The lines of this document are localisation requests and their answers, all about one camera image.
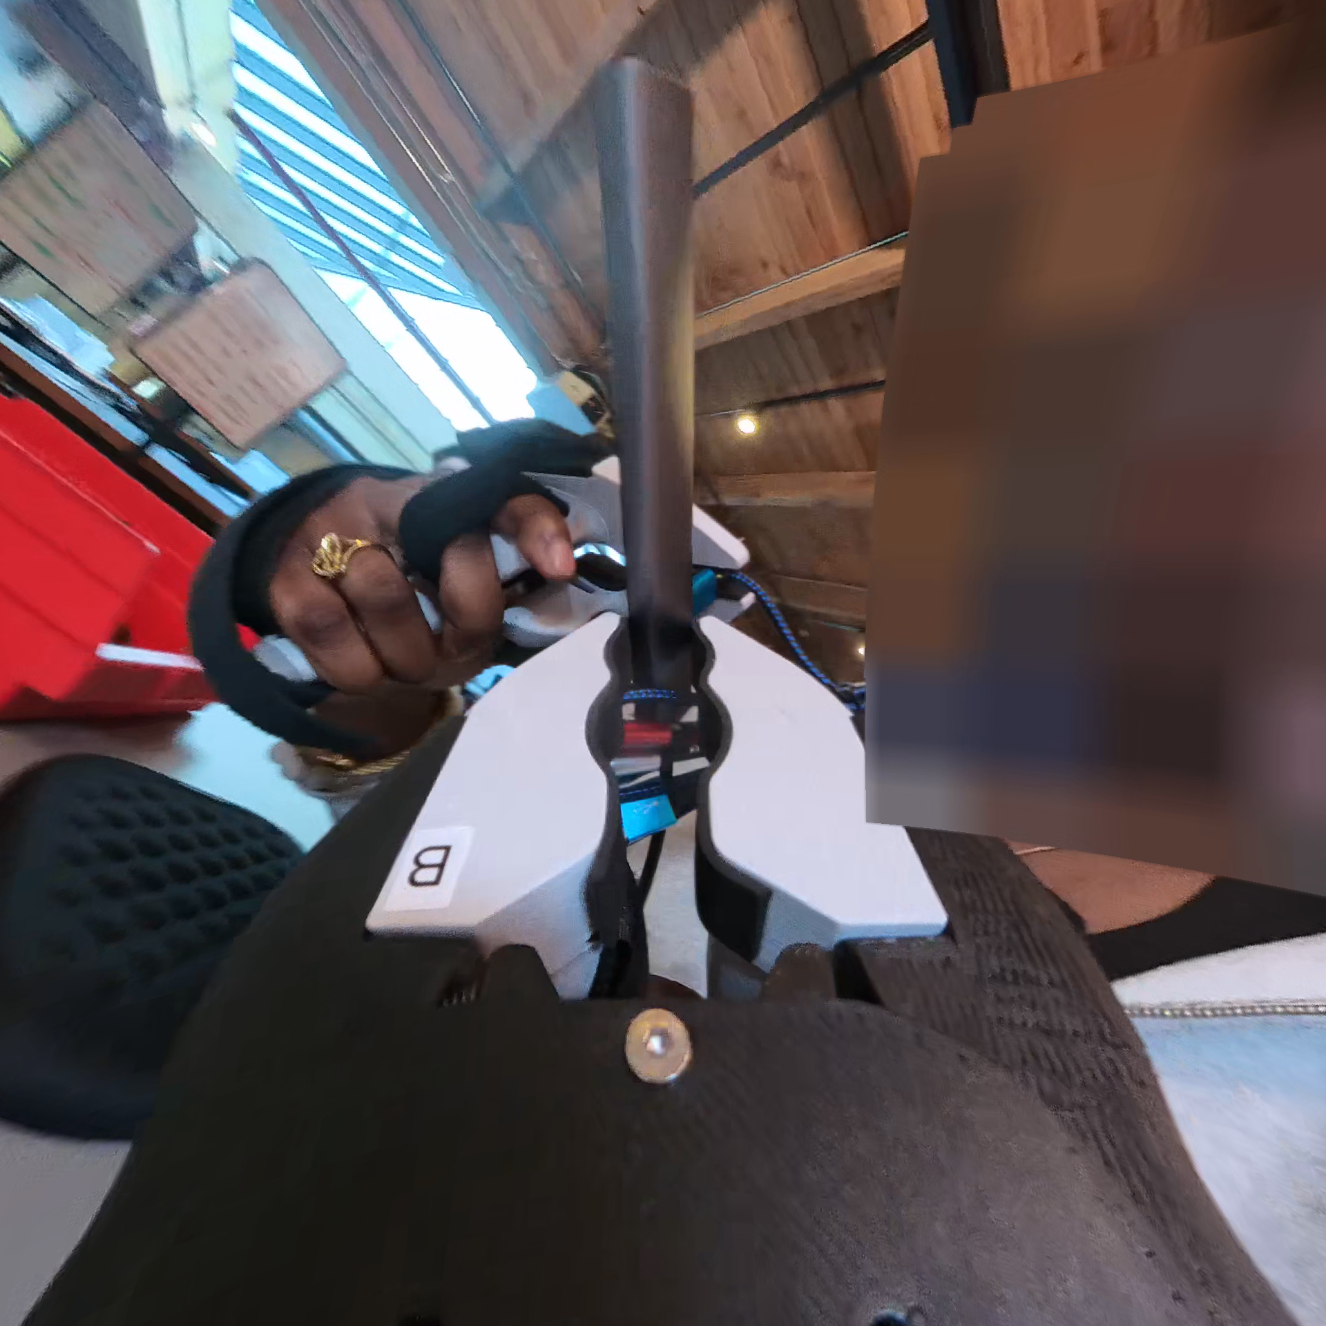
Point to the black shirt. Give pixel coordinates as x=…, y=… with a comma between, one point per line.
x=1213, y=923

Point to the red plastic bin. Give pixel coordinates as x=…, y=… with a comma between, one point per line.
x=62, y=539

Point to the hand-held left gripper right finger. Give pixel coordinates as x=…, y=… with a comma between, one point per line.
x=798, y=809

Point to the whiteboard with writing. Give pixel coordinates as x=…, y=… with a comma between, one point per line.
x=239, y=353
x=94, y=208

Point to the slim grey usb hub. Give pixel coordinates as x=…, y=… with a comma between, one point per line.
x=643, y=312

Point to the light fleece zip jacket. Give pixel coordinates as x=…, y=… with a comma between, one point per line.
x=1222, y=1088

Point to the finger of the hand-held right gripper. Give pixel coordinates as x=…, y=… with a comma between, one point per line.
x=716, y=544

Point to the black mesh pad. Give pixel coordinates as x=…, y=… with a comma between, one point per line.
x=125, y=932

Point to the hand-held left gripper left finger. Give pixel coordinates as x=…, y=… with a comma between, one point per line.
x=498, y=809

